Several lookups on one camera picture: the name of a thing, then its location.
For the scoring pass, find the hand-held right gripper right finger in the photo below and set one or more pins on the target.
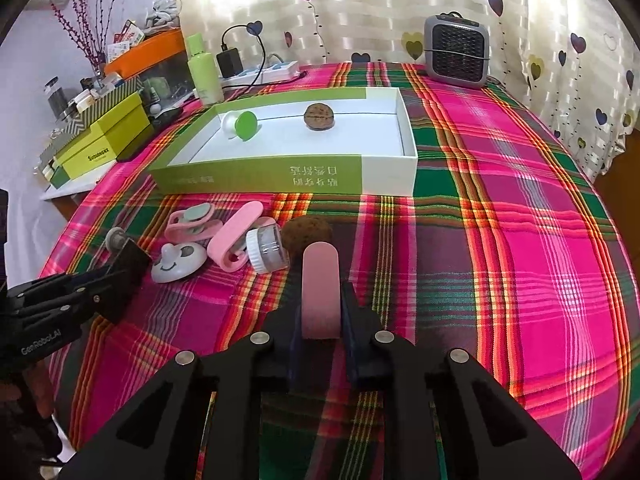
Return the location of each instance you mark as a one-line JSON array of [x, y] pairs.
[[350, 350]]

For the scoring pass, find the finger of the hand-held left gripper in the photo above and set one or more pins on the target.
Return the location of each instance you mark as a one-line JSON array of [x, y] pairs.
[[70, 312], [75, 282]]

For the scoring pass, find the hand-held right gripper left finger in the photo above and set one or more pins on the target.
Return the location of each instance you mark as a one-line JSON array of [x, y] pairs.
[[295, 360]]

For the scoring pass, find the small black box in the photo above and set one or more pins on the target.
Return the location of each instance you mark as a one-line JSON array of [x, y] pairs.
[[125, 280]]

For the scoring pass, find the white knob hook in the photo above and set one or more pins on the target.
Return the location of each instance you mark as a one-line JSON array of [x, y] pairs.
[[117, 238]]

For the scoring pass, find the grey koala hook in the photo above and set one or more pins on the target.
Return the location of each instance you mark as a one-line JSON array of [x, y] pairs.
[[177, 262]]

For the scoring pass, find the white round cap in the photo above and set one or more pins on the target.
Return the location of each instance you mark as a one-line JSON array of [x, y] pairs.
[[267, 247]]

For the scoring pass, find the light brown walnut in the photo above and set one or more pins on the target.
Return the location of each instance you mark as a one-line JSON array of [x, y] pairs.
[[307, 232]]

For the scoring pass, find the green white cardboard box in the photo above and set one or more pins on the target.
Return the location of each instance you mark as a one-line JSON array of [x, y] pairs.
[[310, 145]]

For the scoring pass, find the lime printed box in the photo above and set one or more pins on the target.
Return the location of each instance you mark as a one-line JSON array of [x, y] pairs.
[[95, 157]]

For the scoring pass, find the pink clip with green pad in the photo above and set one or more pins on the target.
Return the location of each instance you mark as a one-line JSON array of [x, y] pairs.
[[192, 214]]

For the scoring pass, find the lime box with striped lid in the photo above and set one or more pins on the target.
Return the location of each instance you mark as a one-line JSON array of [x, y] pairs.
[[117, 110]]

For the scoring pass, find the plaid tablecloth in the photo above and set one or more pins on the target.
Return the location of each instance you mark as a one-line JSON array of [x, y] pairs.
[[500, 240]]

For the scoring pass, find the clear storage container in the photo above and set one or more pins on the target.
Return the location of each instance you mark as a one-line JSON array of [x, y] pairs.
[[170, 77]]

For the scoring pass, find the green white spool toy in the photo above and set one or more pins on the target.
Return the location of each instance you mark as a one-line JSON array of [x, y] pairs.
[[245, 126]]

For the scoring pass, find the dark brown walnut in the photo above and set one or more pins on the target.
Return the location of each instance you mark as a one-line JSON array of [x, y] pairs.
[[318, 117]]

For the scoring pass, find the orange plastic bin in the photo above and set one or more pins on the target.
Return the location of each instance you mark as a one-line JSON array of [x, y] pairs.
[[150, 50]]

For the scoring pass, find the green lotion bottle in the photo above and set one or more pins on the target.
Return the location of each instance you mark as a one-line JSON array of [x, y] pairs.
[[205, 72]]

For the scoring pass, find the paper packets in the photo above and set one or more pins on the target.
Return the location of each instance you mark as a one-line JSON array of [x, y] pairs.
[[125, 40]]

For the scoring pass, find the black charger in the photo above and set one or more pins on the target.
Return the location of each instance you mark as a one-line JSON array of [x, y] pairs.
[[229, 64]]

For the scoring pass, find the white power strip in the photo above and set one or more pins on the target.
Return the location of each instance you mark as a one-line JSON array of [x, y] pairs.
[[272, 71]]

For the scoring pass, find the grey space heater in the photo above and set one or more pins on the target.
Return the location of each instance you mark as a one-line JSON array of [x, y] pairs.
[[456, 50]]

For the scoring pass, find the heart print curtain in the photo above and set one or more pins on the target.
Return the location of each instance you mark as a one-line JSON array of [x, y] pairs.
[[380, 10]]

